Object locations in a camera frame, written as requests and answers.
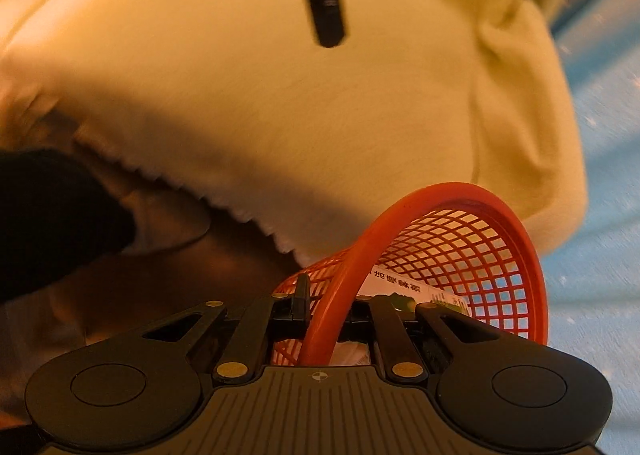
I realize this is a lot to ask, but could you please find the blue star-print curtain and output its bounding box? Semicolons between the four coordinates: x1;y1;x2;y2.
525;0;640;455

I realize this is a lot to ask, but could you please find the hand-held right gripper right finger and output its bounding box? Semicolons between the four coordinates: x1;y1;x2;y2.
342;294;504;382

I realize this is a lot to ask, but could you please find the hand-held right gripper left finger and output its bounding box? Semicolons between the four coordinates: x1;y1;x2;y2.
141;274;312;384

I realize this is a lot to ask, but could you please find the orange plastic mesh basket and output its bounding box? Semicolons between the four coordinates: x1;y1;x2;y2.
270;181;550;367

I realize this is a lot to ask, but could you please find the yellow-green fleece blanket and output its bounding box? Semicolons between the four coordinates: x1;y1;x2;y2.
0;0;588;266

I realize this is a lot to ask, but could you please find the white printed box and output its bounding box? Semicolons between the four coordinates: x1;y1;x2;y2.
357;262;471;321

